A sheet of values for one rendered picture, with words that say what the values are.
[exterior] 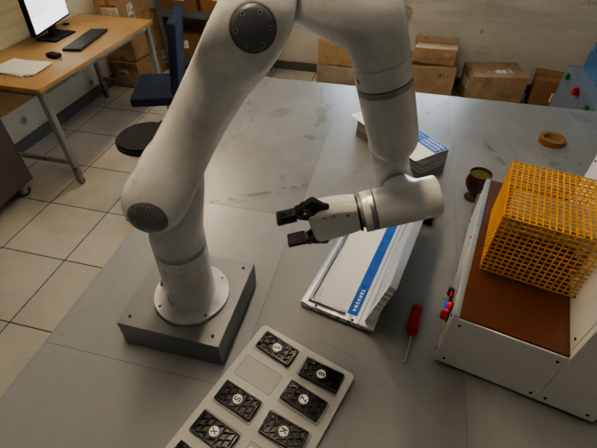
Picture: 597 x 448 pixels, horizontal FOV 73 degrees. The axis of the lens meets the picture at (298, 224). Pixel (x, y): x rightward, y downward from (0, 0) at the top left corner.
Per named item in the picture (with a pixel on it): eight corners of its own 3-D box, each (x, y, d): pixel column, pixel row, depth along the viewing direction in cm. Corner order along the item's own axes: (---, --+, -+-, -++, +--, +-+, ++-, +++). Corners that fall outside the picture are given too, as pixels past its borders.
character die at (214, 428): (205, 411, 91) (204, 408, 91) (239, 436, 87) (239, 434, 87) (190, 430, 88) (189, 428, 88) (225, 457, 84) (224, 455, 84)
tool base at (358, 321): (355, 212, 142) (356, 204, 140) (413, 229, 136) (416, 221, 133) (301, 306, 113) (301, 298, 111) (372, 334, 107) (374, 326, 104)
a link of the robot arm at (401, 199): (367, 179, 84) (376, 207, 77) (432, 163, 82) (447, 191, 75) (372, 208, 89) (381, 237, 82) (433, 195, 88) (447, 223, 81)
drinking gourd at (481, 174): (466, 188, 153) (475, 163, 145) (488, 197, 148) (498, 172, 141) (456, 197, 148) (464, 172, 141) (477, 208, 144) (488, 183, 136)
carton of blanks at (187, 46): (169, 55, 441) (163, 31, 424) (175, 50, 454) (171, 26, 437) (205, 59, 435) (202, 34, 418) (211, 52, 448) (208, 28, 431)
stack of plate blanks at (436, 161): (355, 134, 180) (358, 112, 173) (378, 127, 185) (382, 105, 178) (417, 181, 155) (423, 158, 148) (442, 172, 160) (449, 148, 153)
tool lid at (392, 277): (432, 180, 121) (437, 183, 121) (406, 221, 135) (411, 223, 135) (389, 285, 92) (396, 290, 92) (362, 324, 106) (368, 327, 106)
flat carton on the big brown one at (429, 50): (412, 49, 406) (415, 33, 396) (454, 52, 399) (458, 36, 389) (410, 62, 380) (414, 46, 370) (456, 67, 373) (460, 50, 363)
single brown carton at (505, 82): (456, 90, 415) (464, 59, 393) (506, 91, 413) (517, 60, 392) (464, 108, 388) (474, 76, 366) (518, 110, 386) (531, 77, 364)
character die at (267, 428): (270, 412, 91) (269, 410, 90) (308, 434, 88) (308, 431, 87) (258, 432, 88) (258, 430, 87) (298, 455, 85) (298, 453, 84)
